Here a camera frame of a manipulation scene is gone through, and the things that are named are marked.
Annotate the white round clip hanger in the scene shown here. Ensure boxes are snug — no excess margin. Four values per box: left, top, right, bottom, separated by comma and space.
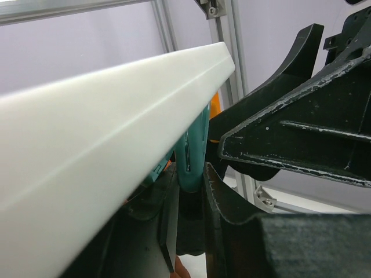
1, 42, 235, 277

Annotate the teal clothes peg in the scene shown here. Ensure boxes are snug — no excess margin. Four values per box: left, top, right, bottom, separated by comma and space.
175, 105, 210, 193

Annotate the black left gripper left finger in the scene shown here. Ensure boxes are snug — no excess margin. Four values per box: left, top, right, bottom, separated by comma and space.
62, 170, 179, 277

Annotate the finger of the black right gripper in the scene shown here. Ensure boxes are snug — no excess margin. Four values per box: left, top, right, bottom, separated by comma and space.
219, 46, 370, 188
208, 23, 324, 139

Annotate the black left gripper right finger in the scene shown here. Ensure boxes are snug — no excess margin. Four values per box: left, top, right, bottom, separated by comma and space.
202, 164, 370, 277

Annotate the black sock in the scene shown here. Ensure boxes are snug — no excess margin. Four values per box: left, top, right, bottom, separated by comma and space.
176, 158, 279, 256

